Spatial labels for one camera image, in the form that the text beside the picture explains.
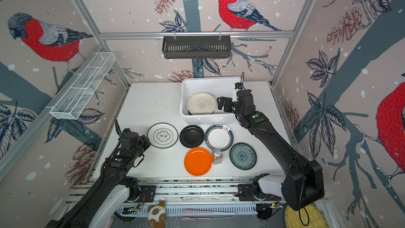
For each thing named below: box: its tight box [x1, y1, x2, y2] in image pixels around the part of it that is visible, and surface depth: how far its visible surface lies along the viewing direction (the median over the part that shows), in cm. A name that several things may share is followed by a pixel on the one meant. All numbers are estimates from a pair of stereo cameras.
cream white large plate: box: [186, 91, 217, 116], surface depth 106 cm
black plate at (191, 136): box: [179, 125, 205, 149], surface depth 94 cm
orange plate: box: [184, 147, 213, 177], surface depth 84 cm
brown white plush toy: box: [147, 200, 167, 228], surface depth 67 cm
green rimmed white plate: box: [204, 123, 235, 152], surface depth 95 cm
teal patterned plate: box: [229, 142, 258, 171], surface depth 87 cm
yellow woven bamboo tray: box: [284, 203, 330, 228], surface depth 67 cm
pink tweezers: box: [181, 209, 237, 221], surface depth 69 cm
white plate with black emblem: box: [147, 122, 179, 149], surface depth 93 cm
